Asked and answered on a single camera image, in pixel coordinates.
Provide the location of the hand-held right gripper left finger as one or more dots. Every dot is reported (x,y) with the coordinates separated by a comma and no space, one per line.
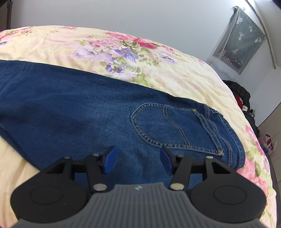
(109,159)

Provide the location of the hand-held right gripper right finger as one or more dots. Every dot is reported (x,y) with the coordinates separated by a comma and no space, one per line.
(165,161)

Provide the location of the blue denim pants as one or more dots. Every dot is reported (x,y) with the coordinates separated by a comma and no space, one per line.
(76,109)

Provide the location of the yellow floral blanket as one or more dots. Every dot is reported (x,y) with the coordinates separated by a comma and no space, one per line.
(171,72)

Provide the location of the red and white plastic bag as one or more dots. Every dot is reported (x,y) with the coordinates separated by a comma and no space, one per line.
(269,143)

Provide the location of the pile of black clothes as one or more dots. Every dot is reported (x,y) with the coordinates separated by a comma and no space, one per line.
(243,89)

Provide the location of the window with grey curtain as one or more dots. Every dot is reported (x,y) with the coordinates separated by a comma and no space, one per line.
(243,39)

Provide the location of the thin grey wall strip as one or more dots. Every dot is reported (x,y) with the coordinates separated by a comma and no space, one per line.
(272,54)

